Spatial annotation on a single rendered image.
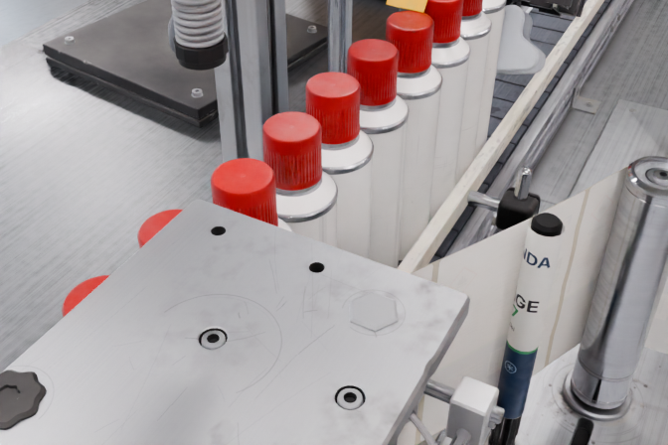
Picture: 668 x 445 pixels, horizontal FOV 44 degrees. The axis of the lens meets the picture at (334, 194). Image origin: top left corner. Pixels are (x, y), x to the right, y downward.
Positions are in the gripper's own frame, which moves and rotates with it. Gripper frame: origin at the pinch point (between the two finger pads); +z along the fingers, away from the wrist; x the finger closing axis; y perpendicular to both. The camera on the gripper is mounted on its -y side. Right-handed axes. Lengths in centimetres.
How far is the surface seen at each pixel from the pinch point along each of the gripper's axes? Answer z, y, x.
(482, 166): 6.7, 4.5, -7.8
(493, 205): 9.2, 7.0, -10.8
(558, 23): -9.8, 0.6, 27.9
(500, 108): 1.8, 1.1, 7.7
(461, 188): 8.6, 4.1, -11.2
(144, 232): 10.1, -0.7, -47.9
